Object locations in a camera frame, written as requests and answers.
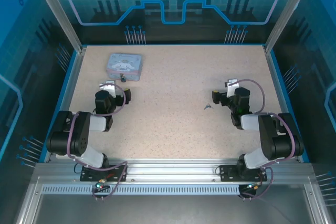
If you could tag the small padlock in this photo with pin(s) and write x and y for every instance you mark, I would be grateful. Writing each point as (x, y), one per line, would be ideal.
(122, 78)

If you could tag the blue cartoon tin box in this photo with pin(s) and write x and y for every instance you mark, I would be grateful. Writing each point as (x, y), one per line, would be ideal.
(123, 62)

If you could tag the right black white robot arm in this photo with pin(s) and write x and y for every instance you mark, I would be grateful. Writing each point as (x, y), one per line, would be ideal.
(265, 134)

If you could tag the power connector with LED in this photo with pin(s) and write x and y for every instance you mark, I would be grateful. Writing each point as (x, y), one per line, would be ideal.
(100, 185)
(253, 186)

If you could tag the grey metal sheet panel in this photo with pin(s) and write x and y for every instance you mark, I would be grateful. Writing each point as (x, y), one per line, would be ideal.
(170, 208)

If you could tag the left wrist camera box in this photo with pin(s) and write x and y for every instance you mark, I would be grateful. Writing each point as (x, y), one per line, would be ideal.
(110, 89)

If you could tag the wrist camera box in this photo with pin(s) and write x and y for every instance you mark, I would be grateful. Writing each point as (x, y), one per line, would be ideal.
(231, 86)
(110, 89)

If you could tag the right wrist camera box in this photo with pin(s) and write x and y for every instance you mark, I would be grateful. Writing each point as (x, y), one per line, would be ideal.
(231, 86)

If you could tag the blue-edged aluminium side rail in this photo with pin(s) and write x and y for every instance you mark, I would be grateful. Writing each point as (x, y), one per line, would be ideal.
(64, 103)
(285, 103)

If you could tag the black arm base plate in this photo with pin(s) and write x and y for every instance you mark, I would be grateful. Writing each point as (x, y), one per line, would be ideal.
(118, 174)
(227, 172)

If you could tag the aluminium mounting rail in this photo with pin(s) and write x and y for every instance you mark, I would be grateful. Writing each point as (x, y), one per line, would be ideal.
(170, 169)

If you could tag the aluminium frame post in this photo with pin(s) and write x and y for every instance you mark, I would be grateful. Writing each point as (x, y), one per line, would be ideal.
(286, 11)
(60, 11)

